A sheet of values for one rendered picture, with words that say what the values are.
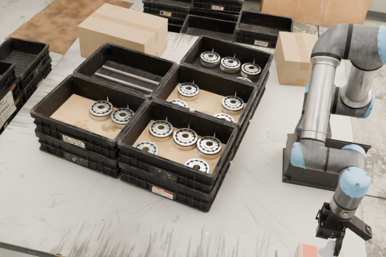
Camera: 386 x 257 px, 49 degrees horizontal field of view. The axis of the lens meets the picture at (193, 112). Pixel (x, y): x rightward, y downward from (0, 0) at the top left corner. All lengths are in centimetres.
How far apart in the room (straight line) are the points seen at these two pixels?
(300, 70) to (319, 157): 108
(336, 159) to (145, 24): 143
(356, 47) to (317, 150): 34
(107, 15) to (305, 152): 153
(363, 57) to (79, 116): 117
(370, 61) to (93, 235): 114
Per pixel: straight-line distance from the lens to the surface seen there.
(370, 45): 144
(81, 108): 197
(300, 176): 187
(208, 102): 199
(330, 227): 142
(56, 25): 425
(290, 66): 234
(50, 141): 188
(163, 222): 170
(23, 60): 314
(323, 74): 141
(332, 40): 143
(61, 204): 178
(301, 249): 163
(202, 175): 155
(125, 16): 249
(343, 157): 135
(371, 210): 290
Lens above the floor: 210
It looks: 41 degrees down
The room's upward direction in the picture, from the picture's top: 5 degrees clockwise
